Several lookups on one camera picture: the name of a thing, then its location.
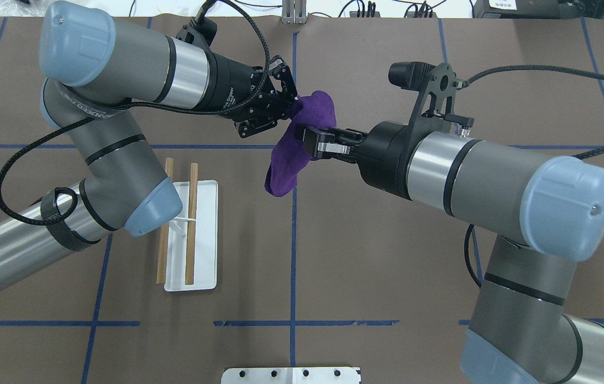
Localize black braided left cable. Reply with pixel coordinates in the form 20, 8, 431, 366
0, 0, 271, 227

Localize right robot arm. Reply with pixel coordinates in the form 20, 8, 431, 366
293, 122, 604, 383

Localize black braided right cable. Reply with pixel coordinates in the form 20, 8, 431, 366
462, 65, 604, 289

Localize black braided cable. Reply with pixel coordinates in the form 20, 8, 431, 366
462, 65, 604, 289
0, 0, 271, 227

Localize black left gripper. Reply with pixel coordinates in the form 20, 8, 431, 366
207, 54, 302, 139

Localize black box device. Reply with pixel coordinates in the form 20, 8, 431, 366
473, 1, 604, 20

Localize blue tape grid lines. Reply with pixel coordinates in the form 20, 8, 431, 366
0, 17, 604, 383

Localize white towel rack with wooden bars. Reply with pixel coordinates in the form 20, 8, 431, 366
156, 163, 219, 293

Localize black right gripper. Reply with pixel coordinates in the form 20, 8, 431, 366
295, 121, 423, 200

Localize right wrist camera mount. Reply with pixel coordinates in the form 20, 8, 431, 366
389, 61, 474, 138

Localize purple towel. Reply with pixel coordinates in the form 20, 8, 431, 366
264, 90, 336, 197

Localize white mounting plate with bolts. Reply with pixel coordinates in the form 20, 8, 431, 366
220, 366, 362, 383

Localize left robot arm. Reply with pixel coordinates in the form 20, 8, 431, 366
0, 1, 299, 291

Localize grey aluminium frame post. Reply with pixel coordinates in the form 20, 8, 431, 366
281, 0, 308, 25

